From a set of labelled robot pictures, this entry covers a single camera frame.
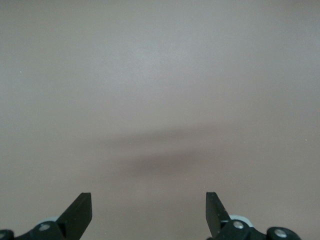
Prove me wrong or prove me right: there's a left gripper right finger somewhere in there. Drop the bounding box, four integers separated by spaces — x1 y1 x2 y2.
205 191 269 240

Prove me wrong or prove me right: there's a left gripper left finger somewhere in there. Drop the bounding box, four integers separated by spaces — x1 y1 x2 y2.
14 191 93 240

